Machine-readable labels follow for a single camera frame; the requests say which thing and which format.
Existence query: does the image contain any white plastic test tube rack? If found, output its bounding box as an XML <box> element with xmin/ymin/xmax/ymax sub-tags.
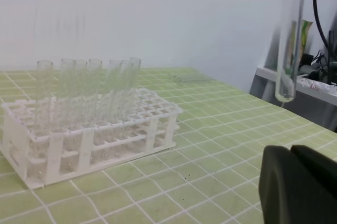
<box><xmin>1</xmin><ymin>88</ymin><xmax>182</xmax><ymax>189</ymax></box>

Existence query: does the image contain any clear test tube leaning left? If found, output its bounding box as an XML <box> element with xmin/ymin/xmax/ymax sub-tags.
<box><xmin>34</xmin><ymin>60</ymin><xmax>53</xmax><ymax>136</ymax></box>

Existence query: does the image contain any clear glass test tube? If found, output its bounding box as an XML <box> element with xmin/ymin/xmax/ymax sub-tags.
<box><xmin>275</xmin><ymin>0</ymin><xmax>304</xmax><ymax>103</ymax></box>

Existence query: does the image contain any clear test tube in rack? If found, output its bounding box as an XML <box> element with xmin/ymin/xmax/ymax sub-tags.
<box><xmin>54</xmin><ymin>58</ymin><xmax>75</xmax><ymax>131</ymax></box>
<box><xmin>129</xmin><ymin>57</ymin><xmax>141</xmax><ymax>98</ymax></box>
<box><xmin>84</xmin><ymin>58</ymin><xmax>102</xmax><ymax>127</ymax></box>
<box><xmin>101</xmin><ymin>59</ymin><xmax>121</xmax><ymax>123</ymax></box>
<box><xmin>70</xmin><ymin>59</ymin><xmax>87</xmax><ymax>130</ymax></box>
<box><xmin>116</xmin><ymin>60</ymin><xmax>133</xmax><ymax>120</ymax></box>

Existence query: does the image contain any grey shelf with clutter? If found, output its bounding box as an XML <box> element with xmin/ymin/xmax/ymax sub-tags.
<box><xmin>249</xmin><ymin>28</ymin><xmax>336</xmax><ymax>131</ymax></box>

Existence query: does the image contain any spare glass tubes pile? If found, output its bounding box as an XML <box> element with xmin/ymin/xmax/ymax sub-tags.
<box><xmin>168</xmin><ymin>74</ymin><xmax>213</xmax><ymax>85</ymax></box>

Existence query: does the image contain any black camera cable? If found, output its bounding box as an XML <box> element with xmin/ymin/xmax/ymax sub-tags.
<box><xmin>312</xmin><ymin>0</ymin><xmax>337</xmax><ymax>59</ymax></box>

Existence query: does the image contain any green grid tablecloth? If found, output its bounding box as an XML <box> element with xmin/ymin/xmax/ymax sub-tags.
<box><xmin>1</xmin><ymin>68</ymin><xmax>336</xmax><ymax>223</ymax></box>

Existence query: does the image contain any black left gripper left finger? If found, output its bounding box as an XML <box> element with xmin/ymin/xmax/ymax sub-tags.
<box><xmin>259</xmin><ymin>145</ymin><xmax>336</xmax><ymax>223</ymax></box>

